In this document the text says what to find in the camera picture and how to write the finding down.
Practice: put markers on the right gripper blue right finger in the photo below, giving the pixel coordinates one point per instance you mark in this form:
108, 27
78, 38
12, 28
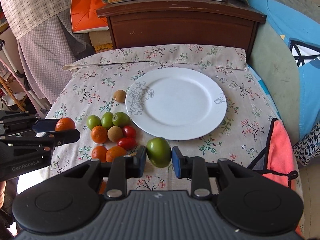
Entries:
195, 169

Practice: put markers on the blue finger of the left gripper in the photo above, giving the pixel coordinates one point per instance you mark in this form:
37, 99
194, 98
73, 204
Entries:
58, 138
45, 125

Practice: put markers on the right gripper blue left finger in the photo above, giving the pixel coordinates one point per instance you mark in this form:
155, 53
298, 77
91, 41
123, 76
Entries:
124, 168

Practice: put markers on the orange tangerine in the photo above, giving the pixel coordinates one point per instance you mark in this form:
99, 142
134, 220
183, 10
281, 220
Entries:
99, 134
99, 152
114, 152
102, 187
64, 124

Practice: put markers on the red cherry tomato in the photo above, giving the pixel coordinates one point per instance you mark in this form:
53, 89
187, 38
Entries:
127, 143
129, 132

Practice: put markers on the brown longan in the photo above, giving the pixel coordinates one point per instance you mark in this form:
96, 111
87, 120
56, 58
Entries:
115, 134

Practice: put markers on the orange tangerine bottom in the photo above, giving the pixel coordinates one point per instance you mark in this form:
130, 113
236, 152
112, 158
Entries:
102, 187

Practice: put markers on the pink metal rack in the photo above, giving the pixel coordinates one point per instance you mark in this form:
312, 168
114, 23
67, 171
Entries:
16, 86

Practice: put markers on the white plate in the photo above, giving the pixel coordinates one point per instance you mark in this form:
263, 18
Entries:
176, 103

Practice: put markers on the lone brown kiwi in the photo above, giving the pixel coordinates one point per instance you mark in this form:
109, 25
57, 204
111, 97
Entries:
119, 96

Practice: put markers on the cardboard box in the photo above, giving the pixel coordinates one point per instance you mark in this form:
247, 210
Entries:
101, 40

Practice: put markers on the purple checkered cloth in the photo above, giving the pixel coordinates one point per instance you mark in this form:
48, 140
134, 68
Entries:
46, 42

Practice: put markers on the houndstooth pillow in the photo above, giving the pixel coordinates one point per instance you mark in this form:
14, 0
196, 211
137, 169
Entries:
308, 148

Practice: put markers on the dark wooden cabinet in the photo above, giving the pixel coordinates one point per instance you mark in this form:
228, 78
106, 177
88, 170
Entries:
158, 22

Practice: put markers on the green sofa cushion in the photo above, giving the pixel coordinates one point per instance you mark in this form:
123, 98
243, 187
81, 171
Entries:
274, 63

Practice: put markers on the blue cushion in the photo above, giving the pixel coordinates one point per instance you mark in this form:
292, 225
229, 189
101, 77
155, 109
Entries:
301, 35

